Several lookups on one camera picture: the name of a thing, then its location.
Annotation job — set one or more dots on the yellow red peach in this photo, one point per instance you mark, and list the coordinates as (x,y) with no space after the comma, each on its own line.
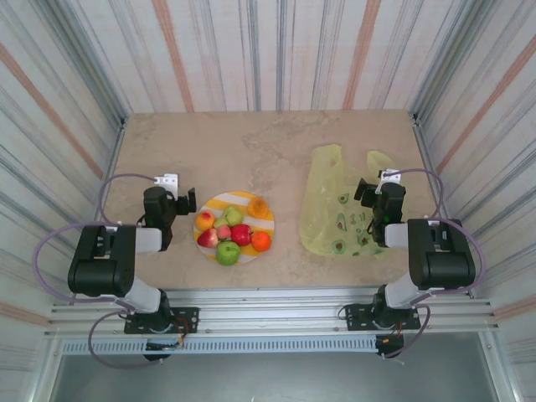
(205,220)

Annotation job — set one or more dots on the yellow plastic bag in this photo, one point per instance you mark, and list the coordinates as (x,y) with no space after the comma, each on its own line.
(322,201)

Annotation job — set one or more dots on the red strawberry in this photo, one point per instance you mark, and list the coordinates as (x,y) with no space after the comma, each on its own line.
(207,238)

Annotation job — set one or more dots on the green pear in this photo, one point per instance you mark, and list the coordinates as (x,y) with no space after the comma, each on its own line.
(232,215)

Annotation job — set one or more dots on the small pink peach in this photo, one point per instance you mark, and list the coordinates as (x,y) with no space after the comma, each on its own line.
(224,231)

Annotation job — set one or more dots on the red apple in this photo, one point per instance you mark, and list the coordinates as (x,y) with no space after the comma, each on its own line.
(241,234)

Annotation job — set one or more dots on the green apple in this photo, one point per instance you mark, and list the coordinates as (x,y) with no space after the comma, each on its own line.
(228,253)

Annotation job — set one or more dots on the orange persimmon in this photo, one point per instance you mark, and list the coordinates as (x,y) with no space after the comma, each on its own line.
(258,206)

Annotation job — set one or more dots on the orange tangerine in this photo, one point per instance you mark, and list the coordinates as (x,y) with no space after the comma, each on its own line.
(261,241)

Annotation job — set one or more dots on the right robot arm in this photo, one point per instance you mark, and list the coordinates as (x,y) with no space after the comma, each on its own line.
(444,264)

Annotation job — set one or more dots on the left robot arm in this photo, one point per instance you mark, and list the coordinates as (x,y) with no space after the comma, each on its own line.
(100,272)

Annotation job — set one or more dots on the yellow white striped plate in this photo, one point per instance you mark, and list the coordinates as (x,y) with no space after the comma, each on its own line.
(251,255)

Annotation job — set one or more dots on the black connector block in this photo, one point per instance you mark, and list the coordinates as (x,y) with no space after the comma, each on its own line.
(157,356)
(389,345)

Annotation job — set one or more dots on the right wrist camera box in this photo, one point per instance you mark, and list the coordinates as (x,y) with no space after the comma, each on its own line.
(390,175)

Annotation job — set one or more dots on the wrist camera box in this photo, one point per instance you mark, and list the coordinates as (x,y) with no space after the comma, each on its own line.
(390,175)
(168,181)

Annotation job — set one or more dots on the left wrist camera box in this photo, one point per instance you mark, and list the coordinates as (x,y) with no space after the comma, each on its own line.
(168,181)

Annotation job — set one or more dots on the aluminium table side rail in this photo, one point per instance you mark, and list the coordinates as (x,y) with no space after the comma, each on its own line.
(424,144)
(114,159)

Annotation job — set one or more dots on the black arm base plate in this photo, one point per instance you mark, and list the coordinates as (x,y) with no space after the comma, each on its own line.
(188,320)
(356,318)

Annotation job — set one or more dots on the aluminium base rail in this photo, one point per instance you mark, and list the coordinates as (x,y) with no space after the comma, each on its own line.
(272,310)

